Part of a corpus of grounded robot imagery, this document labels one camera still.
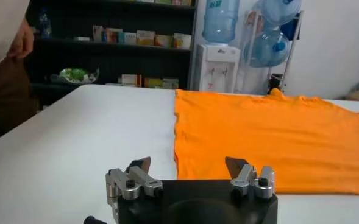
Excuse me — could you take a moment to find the white metal jug rack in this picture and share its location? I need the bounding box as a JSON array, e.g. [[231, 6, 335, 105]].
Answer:
[[239, 9, 305, 95]]

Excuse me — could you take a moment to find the black stand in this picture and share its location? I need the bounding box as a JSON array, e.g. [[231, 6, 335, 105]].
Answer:
[[268, 73, 285, 95]]

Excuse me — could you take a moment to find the dark blue bottle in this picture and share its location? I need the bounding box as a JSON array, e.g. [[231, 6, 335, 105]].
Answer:
[[38, 7, 53, 39]]

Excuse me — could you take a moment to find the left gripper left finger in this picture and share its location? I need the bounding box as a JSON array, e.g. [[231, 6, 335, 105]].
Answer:
[[105, 156, 164, 206]]

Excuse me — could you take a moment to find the white green medicine box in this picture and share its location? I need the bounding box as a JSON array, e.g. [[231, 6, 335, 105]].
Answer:
[[162, 77, 180, 90]]

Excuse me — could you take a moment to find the white paper cup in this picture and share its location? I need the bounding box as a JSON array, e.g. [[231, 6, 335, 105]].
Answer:
[[173, 33, 193, 50]]

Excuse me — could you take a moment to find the orange t-shirt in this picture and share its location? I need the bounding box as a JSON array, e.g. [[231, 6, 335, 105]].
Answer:
[[173, 88, 359, 196]]

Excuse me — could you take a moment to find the white water dispenser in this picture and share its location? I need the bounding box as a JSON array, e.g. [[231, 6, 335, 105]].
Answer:
[[194, 43, 241, 93]]

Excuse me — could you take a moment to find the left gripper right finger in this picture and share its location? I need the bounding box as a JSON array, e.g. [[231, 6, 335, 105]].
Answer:
[[224, 156, 276, 200]]

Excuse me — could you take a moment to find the white red medicine box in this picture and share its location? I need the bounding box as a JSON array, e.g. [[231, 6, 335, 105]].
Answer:
[[121, 74, 142, 88]]

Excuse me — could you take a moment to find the white orange medicine box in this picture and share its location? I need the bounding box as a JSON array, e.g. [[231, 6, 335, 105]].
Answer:
[[105, 27, 124, 44]]

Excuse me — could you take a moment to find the tall white red box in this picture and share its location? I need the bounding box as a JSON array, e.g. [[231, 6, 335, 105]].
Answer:
[[92, 25, 104, 43]]

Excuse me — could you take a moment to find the silver bowl with green packets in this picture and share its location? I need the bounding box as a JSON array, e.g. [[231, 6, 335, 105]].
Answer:
[[58, 67, 101, 85]]

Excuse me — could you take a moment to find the blue water jug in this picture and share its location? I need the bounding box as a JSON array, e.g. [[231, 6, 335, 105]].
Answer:
[[201, 0, 241, 45], [243, 29, 291, 69], [260, 0, 303, 27]]

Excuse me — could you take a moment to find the black shelf unit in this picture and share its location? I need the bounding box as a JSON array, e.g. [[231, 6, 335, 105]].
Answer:
[[25, 0, 199, 107]]

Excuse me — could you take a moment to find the bare person hand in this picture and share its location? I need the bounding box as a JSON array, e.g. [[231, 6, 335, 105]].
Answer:
[[6, 19, 35, 60]]

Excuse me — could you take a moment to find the white blue medicine box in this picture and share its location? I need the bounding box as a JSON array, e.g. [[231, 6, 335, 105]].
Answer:
[[118, 32, 137, 46]]

